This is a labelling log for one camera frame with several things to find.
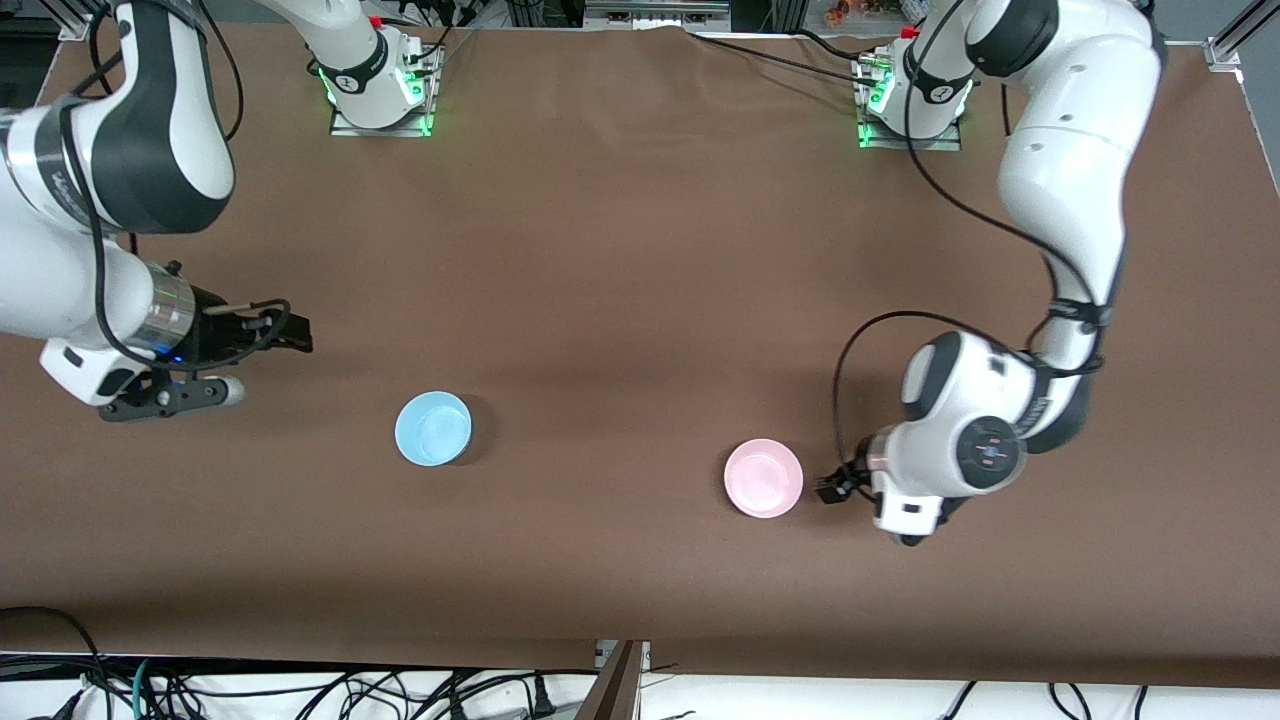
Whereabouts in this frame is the short black table cable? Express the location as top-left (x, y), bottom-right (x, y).
top-left (798, 28), bottom-right (866, 61)

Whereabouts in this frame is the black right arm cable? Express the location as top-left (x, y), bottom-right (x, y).
top-left (58, 0), bottom-right (293, 369)

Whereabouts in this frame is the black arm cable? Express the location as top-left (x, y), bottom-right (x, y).
top-left (58, 0), bottom-right (293, 369)
top-left (834, 0), bottom-right (1113, 481)

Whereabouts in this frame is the pink bowl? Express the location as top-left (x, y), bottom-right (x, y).
top-left (723, 437), bottom-right (805, 520)

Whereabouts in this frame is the light blue bowl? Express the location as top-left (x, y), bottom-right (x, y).
top-left (394, 390), bottom-right (473, 468)

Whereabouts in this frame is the aluminium frame post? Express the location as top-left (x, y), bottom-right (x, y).
top-left (578, 640), bottom-right (651, 720)

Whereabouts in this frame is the brown table cover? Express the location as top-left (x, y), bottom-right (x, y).
top-left (0, 20), bottom-right (1280, 691)

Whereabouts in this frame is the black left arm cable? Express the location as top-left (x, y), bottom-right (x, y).
top-left (834, 0), bottom-right (1113, 481)

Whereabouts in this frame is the long black table cable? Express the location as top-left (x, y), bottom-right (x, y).
top-left (688, 32), bottom-right (881, 85)

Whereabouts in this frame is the grey metal rail box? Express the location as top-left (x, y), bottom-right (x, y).
top-left (583, 0), bottom-right (731, 30)

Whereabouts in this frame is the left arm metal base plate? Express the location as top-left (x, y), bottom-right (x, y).
top-left (855, 55), bottom-right (963, 153)

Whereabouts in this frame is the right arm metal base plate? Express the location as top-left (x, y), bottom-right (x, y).
top-left (330, 45), bottom-right (437, 139)

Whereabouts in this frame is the thick black looped cable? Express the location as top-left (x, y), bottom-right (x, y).
top-left (0, 605), bottom-right (103, 720)

